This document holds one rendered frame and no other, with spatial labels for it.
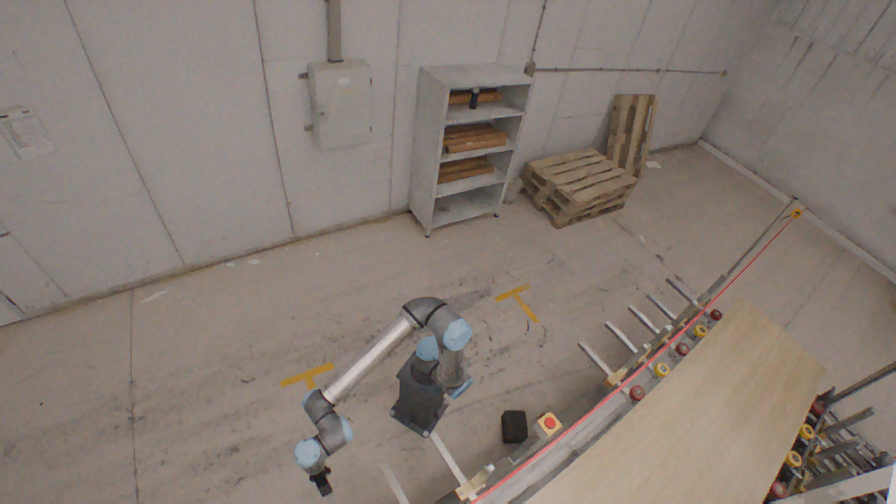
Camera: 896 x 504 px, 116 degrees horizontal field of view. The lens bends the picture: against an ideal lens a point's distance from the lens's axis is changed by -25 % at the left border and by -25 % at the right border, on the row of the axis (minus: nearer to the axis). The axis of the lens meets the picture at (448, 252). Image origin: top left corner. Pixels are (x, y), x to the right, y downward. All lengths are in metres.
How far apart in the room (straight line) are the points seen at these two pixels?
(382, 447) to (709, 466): 1.87
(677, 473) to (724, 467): 0.29
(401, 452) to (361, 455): 0.26
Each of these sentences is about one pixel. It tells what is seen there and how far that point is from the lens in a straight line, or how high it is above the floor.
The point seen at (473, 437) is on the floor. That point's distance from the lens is 2.70.
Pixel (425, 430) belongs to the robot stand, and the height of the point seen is 0.02.
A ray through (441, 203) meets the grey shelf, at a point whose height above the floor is 0.14.
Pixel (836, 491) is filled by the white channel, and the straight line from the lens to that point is 2.15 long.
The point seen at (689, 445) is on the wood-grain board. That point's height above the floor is 0.90.
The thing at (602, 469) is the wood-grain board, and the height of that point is 0.90.
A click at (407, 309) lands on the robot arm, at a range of 1.39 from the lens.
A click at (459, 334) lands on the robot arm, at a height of 1.42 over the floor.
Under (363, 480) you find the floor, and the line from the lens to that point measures 2.58.
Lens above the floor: 2.53
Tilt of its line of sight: 45 degrees down
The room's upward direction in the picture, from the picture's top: 10 degrees clockwise
